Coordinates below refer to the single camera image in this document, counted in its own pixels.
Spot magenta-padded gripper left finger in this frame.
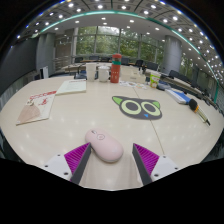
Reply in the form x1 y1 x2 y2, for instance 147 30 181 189
43 142 92 186

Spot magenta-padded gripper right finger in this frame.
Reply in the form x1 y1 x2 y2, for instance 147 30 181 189
131 143 181 187

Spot pink computer mouse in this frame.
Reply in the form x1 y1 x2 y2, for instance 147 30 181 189
84 128 125 164

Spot grey cat-face mouse pad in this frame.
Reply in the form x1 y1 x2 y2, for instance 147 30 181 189
111 95 163 121

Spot red and white magazine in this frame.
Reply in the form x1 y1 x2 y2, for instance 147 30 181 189
15 90 58 126

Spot blue and white book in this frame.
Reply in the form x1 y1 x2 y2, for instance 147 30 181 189
164 88 192 105

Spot white printed paper booklet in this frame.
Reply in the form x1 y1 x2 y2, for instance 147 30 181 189
55 78 88 96

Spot black conference desk unit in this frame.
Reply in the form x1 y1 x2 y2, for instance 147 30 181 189
156 81 172 92

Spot green and white drink cup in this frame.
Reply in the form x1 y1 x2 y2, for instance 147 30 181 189
149 71 162 89

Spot black gooseneck microphone base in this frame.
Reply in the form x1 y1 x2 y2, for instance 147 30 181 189
73 69 88 81

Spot beige cardboard box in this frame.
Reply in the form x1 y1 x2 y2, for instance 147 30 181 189
120 65 147 84

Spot white lidded mug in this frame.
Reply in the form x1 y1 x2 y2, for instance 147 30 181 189
97 65 111 83

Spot white floor appliance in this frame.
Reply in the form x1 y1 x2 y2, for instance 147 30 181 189
39 65 50 80

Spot red thermos bottle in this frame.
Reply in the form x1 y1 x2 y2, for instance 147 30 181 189
110 53 123 84

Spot dark office chairs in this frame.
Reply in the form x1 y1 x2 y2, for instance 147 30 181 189
73 55 161 72

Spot ceiling lights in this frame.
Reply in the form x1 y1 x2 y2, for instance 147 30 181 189
13 0 224 81

